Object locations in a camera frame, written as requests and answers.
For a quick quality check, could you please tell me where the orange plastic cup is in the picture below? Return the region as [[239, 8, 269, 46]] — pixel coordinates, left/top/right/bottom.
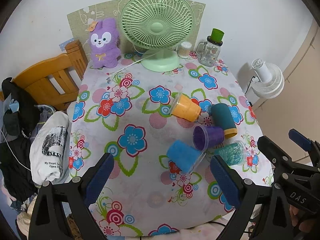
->
[[170, 92, 201, 122]]

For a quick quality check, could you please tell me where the teal glitter cup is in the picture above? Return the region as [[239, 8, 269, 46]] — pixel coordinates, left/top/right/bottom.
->
[[214, 140, 246, 166]]

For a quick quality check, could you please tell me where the teal cup with orange rim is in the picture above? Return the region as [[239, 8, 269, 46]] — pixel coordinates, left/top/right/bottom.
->
[[210, 103, 238, 139]]

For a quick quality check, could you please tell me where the purple plastic cup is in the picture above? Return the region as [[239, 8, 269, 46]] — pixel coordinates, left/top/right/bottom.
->
[[193, 125, 225, 151]]

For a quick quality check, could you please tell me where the blue plastic cup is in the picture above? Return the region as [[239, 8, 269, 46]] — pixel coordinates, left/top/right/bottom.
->
[[167, 140, 205, 173]]

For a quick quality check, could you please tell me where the green cup on jar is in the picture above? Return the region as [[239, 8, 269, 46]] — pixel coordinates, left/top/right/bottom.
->
[[210, 28, 225, 43]]

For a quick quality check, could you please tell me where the beige jacket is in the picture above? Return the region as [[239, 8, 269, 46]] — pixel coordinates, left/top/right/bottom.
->
[[17, 197, 37, 239]]

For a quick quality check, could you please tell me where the white printed t-shirt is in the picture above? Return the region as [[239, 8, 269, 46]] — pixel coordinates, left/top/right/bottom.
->
[[29, 111, 69, 185]]

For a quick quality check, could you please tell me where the white floor fan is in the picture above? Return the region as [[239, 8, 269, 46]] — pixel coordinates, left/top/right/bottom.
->
[[252, 59, 285, 99]]

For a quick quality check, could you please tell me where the black clothing pile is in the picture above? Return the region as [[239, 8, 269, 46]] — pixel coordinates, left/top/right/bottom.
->
[[1, 77, 55, 202]]

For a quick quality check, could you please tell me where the floral tablecloth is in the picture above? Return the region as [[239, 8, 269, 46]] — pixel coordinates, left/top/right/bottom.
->
[[69, 53, 273, 237]]

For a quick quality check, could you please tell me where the glass mason jar mug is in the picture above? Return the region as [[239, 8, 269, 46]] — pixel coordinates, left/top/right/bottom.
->
[[196, 36, 223, 67]]

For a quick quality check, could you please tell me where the wooden chair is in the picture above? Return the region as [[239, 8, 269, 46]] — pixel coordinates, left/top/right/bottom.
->
[[13, 40, 88, 111]]

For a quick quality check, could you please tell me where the cotton swab container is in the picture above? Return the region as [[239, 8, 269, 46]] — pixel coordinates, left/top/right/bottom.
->
[[177, 41, 192, 59]]

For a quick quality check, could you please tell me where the green desk fan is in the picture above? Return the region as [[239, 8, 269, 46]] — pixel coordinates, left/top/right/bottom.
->
[[120, 0, 195, 73]]

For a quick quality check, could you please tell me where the purple plush toy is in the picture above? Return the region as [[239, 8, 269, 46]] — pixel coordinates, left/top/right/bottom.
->
[[87, 17, 121, 69]]

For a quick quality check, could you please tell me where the white fan cable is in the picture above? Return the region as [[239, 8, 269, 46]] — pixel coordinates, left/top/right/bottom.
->
[[109, 49, 153, 77]]

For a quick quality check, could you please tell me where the green cartoon wall mat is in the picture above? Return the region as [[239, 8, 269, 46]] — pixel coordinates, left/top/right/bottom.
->
[[67, 0, 206, 58]]

